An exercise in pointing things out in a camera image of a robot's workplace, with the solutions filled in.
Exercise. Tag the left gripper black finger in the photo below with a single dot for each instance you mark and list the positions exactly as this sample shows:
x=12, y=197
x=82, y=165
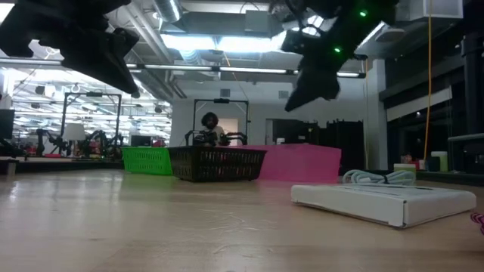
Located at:
x=106, y=60

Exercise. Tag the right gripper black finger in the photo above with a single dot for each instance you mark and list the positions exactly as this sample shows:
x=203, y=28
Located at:
x=314, y=88

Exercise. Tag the small green item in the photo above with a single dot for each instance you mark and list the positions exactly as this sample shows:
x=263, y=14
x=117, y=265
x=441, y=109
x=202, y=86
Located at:
x=404, y=167

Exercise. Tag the white printed box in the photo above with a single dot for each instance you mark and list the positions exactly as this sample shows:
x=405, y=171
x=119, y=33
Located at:
x=359, y=202

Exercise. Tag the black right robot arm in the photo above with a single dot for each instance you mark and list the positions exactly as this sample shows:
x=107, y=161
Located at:
x=378, y=22

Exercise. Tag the pinkish red plastic bin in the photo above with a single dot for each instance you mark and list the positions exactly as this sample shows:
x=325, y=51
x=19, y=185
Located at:
x=298, y=162

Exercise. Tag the black monitor back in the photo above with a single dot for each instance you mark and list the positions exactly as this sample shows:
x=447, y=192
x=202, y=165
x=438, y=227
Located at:
x=291, y=132

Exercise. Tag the black room divider panels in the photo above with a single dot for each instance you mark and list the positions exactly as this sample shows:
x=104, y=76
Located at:
x=344, y=143

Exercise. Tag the long hanging tube light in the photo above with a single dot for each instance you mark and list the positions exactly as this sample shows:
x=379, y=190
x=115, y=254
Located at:
x=181, y=67

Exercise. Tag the white lampshade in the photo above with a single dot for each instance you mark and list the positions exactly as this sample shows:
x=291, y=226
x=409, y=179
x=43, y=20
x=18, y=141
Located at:
x=73, y=132

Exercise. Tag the background black robot arms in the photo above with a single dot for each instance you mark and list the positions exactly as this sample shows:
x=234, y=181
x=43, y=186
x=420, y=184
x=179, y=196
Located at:
x=236, y=136

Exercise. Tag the green plastic basket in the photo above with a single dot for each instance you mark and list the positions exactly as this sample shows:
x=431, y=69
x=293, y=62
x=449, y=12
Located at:
x=145, y=160

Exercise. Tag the person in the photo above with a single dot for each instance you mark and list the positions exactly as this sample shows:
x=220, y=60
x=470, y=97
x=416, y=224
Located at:
x=210, y=120

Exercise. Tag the dark monitor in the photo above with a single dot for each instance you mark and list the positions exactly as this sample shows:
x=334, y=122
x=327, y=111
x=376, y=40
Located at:
x=7, y=124

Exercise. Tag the black plastic basket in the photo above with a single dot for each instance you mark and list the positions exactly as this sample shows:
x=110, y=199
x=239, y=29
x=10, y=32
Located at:
x=215, y=164

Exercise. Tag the small red container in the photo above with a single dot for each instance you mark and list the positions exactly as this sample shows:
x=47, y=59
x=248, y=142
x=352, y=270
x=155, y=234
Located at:
x=420, y=165

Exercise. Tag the black stand pole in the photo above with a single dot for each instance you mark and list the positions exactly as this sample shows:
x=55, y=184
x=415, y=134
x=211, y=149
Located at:
x=472, y=94

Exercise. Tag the black stand frame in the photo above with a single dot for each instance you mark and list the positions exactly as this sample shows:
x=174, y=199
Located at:
x=221, y=101
x=92, y=94

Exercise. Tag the black ceiling camera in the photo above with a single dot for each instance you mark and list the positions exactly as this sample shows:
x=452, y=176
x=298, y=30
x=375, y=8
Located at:
x=360, y=57

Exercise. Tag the silver air duct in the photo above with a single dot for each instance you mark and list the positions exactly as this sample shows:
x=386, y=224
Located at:
x=168, y=9

